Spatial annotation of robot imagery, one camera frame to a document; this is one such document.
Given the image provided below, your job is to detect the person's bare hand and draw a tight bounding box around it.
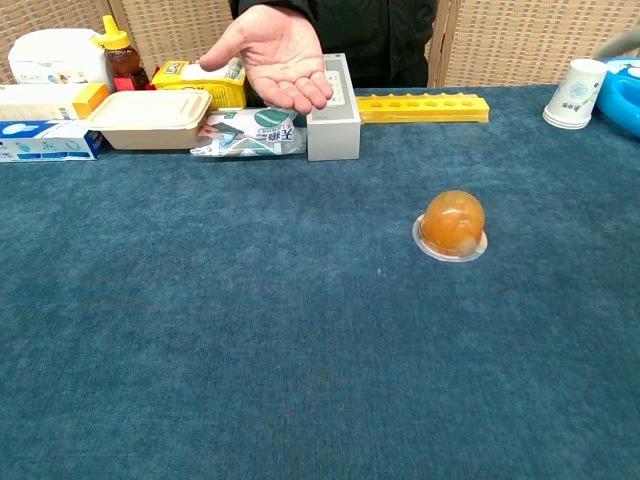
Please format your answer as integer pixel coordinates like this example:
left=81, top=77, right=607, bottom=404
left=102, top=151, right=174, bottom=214
left=198, top=4, right=336, bottom=117

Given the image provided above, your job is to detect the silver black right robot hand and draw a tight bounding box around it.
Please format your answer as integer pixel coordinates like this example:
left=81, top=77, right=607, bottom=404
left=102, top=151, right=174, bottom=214
left=591, top=28, right=640, bottom=61

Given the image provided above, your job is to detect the orange jelly cup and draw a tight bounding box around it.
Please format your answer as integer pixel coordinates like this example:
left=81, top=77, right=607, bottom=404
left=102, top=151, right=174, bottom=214
left=411, top=189, right=489, bottom=263

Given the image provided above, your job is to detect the blue detergent pump bottle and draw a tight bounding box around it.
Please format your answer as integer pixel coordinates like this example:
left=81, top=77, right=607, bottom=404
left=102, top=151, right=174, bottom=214
left=594, top=56, right=640, bottom=140

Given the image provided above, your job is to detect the green white wipes packet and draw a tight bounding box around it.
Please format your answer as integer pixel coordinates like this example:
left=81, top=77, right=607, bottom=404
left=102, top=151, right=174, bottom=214
left=189, top=106, right=308, bottom=158

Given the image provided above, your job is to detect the yellow snack package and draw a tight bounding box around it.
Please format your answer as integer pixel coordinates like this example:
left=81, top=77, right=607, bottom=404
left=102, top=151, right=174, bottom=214
left=150, top=58, right=250, bottom=112

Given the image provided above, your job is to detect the grey power strip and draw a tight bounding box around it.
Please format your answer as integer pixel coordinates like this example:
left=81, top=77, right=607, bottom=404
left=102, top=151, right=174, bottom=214
left=305, top=53, right=363, bottom=163

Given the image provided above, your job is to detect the wicker folding screen panel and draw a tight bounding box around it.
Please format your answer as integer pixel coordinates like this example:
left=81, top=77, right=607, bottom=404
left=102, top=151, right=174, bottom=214
left=0, top=0, right=124, bottom=85
left=107, top=0, right=236, bottom=69
left=426, top=0, right=640, bottom=90

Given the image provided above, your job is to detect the person's black jacket torso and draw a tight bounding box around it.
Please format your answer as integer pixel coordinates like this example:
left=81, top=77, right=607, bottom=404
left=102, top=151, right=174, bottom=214
left=228, top=0, right=439, bottom=89

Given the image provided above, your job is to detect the beige lidded lunch box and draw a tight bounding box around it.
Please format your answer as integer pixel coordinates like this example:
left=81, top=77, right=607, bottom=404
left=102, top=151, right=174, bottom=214
left=86, top=89, right=214, bottom=152

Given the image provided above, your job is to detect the small red box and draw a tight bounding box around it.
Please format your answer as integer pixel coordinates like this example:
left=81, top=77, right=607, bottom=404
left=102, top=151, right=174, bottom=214
left=113, top=74, right=152, bottom=93

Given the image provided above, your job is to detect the yellow plastic hole tray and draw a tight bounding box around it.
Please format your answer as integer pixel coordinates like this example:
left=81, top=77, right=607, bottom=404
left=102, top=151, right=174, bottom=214
left=355, top=91, right=492, bottom=126

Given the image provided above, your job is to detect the honey bottle with yellow cap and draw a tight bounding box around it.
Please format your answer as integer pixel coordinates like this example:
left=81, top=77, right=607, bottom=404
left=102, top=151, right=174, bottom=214
left=94, top=14, right=152, bottom=92

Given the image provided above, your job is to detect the white wet wipes tub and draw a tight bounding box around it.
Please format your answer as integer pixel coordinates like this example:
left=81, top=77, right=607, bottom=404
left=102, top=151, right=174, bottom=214
left=7, top=27, right=115, bottom=92

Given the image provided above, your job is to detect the white and orange carton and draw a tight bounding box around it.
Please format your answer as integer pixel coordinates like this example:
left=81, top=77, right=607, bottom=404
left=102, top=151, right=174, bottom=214
left=0, top=81, right=111, bottom=123

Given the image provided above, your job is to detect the blue and white carton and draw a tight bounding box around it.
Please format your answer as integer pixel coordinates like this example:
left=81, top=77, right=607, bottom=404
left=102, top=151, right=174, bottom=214
left=0, top=119, right=109, bottom=164

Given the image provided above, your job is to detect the blue table cloth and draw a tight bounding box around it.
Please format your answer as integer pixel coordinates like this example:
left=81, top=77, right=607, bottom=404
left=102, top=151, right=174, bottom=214
left=0, top=83, right=640, bottom=480

